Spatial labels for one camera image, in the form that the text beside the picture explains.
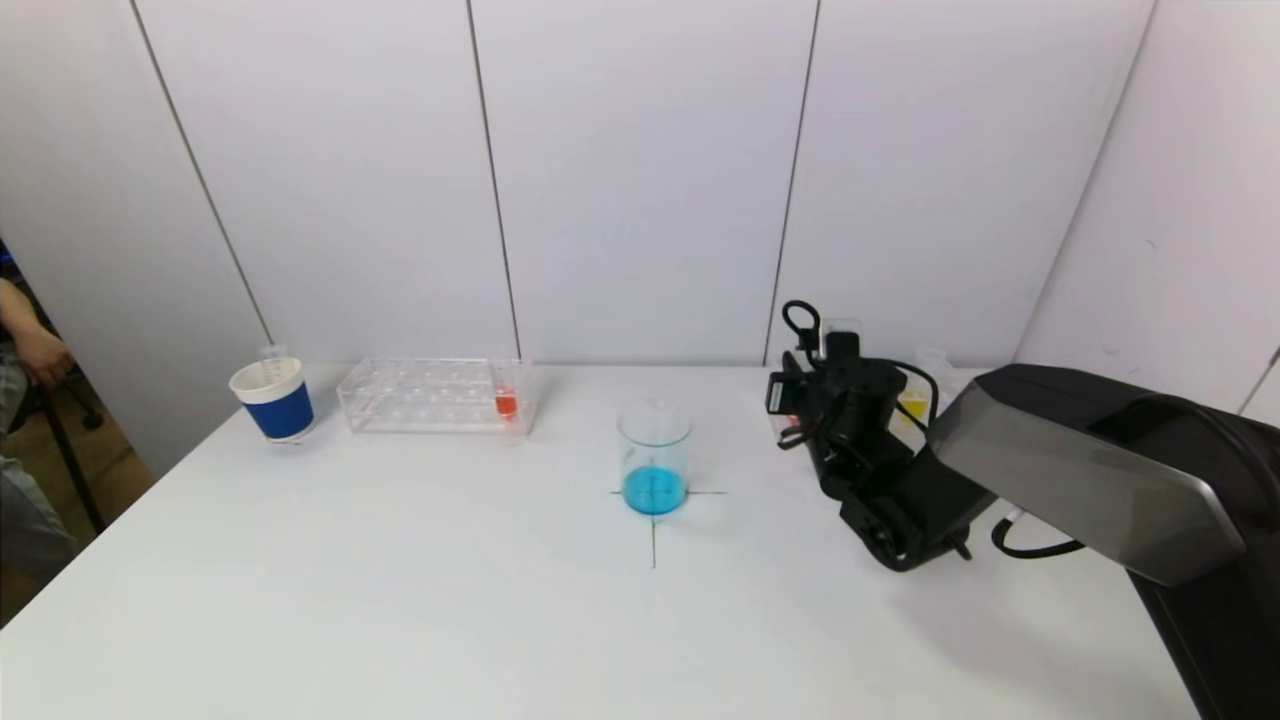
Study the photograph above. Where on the clear glass beaker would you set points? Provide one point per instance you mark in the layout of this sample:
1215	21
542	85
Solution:
654	485

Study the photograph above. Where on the bare person hand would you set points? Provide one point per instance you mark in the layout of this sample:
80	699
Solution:
45	358

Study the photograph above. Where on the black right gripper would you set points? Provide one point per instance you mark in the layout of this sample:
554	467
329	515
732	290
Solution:
777	393

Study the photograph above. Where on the clear acrylic test tube rack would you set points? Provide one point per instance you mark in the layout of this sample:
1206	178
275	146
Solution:
955	385
430	412

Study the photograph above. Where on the test tube with yellow pigment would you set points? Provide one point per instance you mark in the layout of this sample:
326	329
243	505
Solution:
914	410

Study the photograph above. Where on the silver and black right robot arm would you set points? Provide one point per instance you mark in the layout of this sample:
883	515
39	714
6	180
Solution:
1080	470

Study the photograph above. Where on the bare person forearm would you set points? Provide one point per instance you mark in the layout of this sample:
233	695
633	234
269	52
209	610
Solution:
15	305

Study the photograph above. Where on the white paper cup blue sleeve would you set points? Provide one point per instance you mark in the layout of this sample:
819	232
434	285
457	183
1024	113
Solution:
280	412

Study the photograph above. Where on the black tripod stand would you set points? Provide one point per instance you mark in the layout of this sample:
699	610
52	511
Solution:
75	470

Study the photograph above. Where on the test tube with blue pigment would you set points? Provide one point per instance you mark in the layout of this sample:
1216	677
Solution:
273	356

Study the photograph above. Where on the grey trouser leg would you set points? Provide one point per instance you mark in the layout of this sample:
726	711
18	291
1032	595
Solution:
30	520

